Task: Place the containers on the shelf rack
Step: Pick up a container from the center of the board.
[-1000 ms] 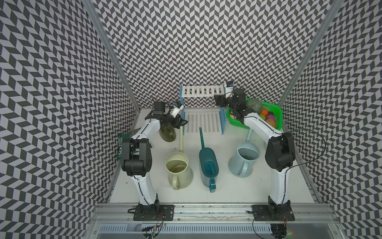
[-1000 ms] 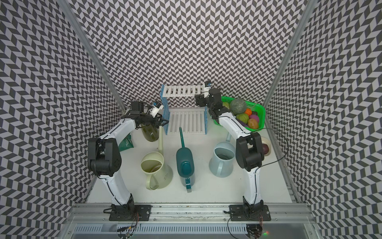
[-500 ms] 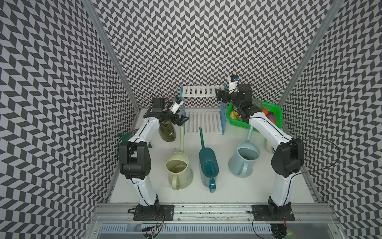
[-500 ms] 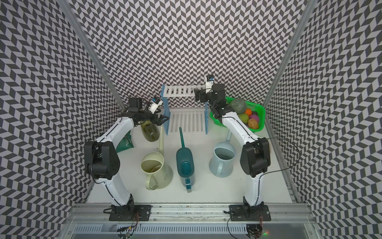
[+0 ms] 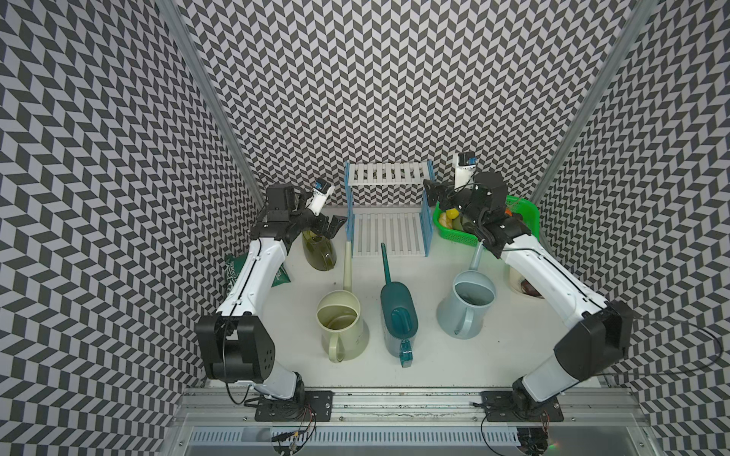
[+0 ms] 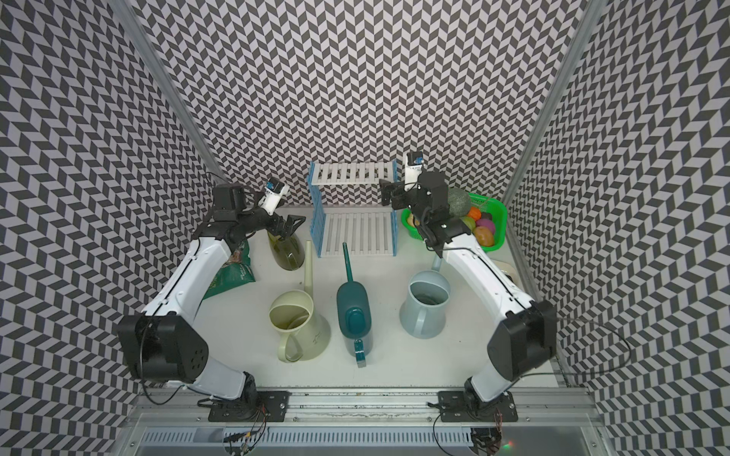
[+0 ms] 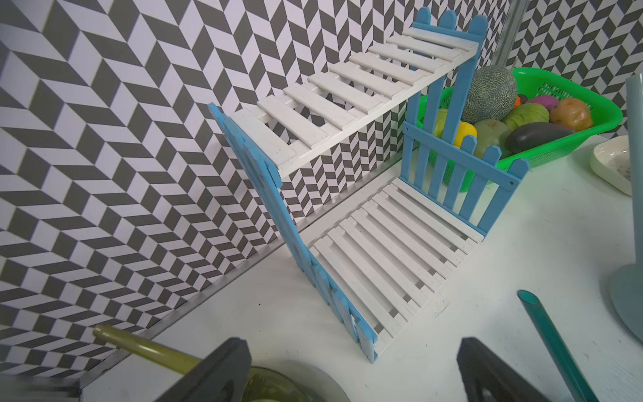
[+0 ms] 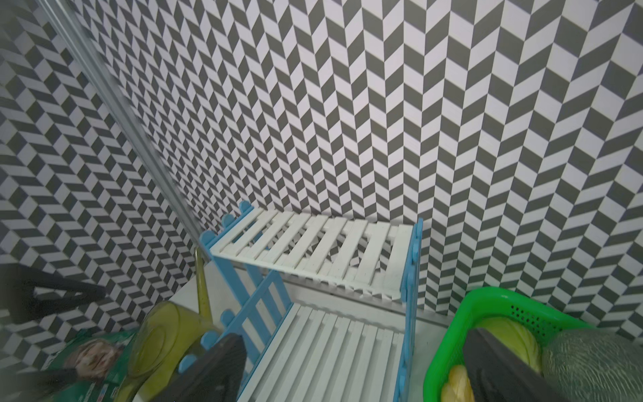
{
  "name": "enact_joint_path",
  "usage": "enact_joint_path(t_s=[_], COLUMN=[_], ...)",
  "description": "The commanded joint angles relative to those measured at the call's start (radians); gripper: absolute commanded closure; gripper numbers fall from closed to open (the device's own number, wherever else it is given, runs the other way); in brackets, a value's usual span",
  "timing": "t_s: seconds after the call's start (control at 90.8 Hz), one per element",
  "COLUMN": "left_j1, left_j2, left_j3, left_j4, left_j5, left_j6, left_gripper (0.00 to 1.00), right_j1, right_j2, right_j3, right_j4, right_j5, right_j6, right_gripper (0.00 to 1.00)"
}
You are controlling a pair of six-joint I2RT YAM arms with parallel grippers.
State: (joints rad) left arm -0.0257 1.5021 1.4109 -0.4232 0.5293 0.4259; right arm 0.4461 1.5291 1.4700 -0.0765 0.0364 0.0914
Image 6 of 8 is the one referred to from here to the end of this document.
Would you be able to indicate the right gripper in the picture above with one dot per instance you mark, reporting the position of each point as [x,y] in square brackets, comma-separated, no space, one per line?
[397,190]

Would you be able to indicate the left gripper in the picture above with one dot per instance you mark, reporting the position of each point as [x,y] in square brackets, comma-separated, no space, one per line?
[288,228]

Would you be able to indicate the olive transparent watering can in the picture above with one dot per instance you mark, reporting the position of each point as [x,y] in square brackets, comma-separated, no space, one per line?
[288,253]

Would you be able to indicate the blue white slatted shelf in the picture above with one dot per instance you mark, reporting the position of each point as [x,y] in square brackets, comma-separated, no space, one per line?
[369,230]

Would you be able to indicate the dark teal watering can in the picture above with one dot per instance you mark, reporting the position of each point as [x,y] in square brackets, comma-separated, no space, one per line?
[354,314]

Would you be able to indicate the light blue watering can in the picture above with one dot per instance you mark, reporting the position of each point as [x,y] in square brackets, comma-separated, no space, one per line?
[423,312]

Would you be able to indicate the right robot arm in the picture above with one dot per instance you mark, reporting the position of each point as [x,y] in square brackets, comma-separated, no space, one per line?
[524,330]

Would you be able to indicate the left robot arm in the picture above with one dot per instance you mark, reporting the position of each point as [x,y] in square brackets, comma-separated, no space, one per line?
[160,344]

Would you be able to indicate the beige watering can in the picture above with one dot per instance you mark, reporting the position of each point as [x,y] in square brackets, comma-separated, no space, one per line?
[304,334]

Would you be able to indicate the netted green melon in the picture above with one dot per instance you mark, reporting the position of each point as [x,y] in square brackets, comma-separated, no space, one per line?
[459,202]

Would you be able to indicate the green chips bag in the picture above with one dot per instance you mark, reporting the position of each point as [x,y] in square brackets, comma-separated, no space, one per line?
[236,272]

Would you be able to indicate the green toy cabbage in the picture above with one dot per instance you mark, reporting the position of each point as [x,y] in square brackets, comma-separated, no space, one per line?
[469,222]

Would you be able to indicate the brown toy potato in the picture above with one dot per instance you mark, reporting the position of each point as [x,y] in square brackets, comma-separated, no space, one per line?
[484,236]

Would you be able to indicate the green plastic basket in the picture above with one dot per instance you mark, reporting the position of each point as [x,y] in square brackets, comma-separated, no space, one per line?
[494,216]

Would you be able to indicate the cream oval dish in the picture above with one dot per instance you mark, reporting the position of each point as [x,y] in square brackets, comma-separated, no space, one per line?
[508,271]

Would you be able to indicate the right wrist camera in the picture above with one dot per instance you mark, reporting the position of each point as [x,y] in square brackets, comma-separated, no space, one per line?
[413,167]

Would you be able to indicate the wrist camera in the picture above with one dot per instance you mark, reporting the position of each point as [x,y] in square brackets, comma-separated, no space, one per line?
[413,167]
[274,191]

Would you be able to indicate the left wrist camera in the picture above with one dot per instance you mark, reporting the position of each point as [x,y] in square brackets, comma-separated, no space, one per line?
[274,191]

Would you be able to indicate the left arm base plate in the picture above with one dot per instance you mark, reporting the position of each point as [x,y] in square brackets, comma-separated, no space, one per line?
[270,406]

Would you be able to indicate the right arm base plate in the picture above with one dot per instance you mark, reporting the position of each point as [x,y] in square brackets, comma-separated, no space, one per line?
[464,407]

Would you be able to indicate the aluminium front rail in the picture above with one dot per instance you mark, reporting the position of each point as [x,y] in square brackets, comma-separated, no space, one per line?
[527,407]

